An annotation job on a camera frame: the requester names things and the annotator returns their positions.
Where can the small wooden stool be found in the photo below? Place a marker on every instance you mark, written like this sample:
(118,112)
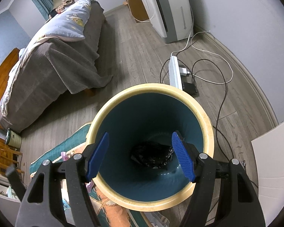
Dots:
(9,156)

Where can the black power adapter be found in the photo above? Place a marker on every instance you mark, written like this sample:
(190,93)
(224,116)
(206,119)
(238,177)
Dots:
(189,88)

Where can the white grey air purifier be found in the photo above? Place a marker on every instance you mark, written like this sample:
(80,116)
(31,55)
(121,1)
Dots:
(171,19)

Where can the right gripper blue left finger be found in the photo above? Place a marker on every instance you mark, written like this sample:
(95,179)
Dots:
(95,154)

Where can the wooden side cabinet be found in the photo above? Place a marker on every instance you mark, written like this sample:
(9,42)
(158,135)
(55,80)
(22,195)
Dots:
(137,10)

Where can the bed with grey cover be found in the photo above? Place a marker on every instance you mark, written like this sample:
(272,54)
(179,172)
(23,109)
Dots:
(53,68)

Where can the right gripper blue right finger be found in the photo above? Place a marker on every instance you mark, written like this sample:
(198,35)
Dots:
(183,156)

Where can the white power strip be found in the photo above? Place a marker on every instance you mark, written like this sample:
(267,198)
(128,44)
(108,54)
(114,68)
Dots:
(174,73)

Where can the white cabinet panel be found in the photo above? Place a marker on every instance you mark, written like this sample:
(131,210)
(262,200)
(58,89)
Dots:
(269,157)

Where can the green lidded container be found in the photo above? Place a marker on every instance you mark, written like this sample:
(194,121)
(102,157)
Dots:
(13,139)

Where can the yellow rimmed teal trash bin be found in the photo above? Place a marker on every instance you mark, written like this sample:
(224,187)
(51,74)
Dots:
(140,171)

